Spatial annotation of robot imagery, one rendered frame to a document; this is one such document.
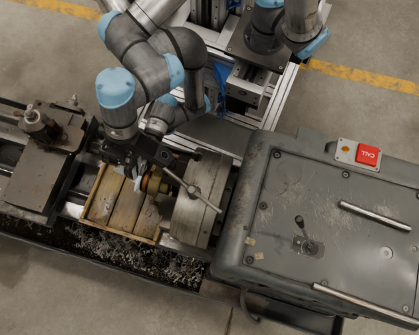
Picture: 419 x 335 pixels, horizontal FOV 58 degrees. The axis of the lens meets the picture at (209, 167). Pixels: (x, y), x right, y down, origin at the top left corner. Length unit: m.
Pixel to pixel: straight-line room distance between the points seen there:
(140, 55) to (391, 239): 0.82
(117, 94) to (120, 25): 0.19
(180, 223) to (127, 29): 0.56
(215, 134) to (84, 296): 1.21
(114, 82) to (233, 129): 1.59
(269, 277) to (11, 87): 2.33
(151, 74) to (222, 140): 1.49
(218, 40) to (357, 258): 0.93
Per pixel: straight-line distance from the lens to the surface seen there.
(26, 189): 1.50
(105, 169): 1.52
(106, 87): 0.75
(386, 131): 2.80
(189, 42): 1.09
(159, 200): 1.22
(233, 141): 2.25
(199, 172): 1.11
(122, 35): 0.86
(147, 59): 0.82
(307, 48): 1.19
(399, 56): 3.14
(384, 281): 1.15
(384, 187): 1.20
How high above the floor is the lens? 2.29
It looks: 72 degrees down
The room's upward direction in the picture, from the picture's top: 4 degrees clockwise
